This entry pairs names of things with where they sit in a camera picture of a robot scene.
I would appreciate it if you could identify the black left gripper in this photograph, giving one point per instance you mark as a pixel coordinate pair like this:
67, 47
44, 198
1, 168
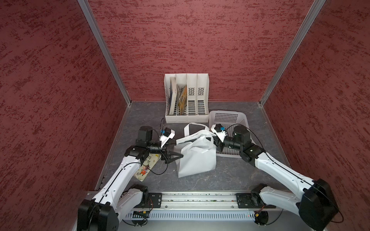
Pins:
164, 156

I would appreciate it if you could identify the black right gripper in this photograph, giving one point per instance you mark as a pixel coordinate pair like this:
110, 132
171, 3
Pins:
218, 143

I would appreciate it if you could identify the white insulated delivery bag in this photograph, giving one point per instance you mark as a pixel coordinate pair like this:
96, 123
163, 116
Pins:
198, 150

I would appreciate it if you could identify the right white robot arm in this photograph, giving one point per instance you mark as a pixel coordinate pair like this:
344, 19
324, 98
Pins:
312, 200

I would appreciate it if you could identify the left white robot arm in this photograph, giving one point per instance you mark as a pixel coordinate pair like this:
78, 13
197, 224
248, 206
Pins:
112, 203

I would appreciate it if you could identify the colourful children's picture book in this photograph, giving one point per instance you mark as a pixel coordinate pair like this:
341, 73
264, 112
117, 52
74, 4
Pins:
145, 169

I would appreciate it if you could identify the white perforated plastic basket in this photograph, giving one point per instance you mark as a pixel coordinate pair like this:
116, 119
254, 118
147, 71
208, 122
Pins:
229, 120

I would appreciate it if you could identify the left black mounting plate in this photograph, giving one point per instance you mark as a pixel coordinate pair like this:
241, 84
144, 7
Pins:
150, 200

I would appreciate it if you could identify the black mounting plate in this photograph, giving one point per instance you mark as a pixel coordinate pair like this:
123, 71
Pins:
251, 201
150, 200

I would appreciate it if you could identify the white plastic file organizer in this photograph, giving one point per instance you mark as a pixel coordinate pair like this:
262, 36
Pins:
197, 101

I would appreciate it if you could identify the yellow story book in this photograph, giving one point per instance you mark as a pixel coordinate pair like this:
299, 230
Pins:
182, 100

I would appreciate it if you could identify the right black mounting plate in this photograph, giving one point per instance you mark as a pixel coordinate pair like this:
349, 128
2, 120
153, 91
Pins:
251, 201

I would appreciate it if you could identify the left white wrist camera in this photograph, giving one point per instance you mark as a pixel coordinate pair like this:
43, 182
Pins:
166, 135

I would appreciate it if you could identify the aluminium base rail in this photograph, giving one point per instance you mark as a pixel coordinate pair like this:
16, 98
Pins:
200, 206

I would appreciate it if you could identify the right aluminium corner post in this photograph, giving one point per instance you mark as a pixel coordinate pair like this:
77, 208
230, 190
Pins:
309, 19

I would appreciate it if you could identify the aluminium corner post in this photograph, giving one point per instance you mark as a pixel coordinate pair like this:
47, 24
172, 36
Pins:
88, 13
309, 19

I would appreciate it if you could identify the left aluminium corner post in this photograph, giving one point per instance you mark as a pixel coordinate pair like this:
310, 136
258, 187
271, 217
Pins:
88, 13

